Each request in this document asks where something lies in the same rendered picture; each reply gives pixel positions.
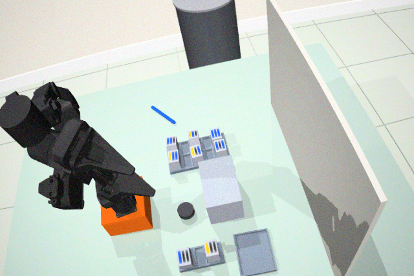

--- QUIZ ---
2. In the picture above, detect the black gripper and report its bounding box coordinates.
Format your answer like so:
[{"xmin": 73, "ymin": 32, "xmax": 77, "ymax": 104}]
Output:
[{"xmin": 47, "ymin": 118, "xmax": 156, "ymax": 203}]

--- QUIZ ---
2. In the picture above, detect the dark grey cylinder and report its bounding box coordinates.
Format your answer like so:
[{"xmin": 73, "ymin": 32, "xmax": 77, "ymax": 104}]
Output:
[{"xmin": 177, "ymin": 202, "xmax": 195, "ymax": 220}]

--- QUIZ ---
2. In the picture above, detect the blue rod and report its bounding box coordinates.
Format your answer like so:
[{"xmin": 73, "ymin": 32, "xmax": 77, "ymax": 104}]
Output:
[{"xmin": 151, "ymin": 106, "xmax": 175, "ymax": 124}]

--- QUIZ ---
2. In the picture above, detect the grey flat panel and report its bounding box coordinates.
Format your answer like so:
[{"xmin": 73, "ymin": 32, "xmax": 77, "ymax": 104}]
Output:
[{"xmin": 266, "ymin": 0, "xmax": 387, "ymax": 276}]

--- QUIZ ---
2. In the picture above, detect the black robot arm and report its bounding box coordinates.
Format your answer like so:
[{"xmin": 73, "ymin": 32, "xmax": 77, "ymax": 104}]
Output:
[{"xmin": 0, "ymin": 82, "xmax": 137, "ymax": 218}]

